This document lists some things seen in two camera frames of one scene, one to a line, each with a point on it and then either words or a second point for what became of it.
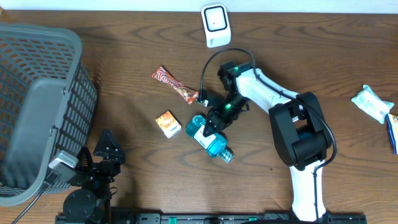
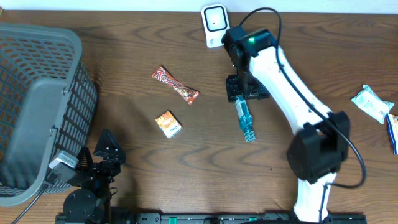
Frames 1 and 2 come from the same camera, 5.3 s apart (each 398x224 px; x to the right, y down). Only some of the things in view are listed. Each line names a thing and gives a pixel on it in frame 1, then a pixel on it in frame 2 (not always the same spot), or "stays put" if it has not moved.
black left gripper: (111, 170) stays put
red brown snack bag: (189, 95) stays put
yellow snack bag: (392, 121) stays put
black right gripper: (220, 123) → (261, 92)
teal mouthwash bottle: (216, 144) → (245, 117)
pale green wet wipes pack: (372, 104) stays put
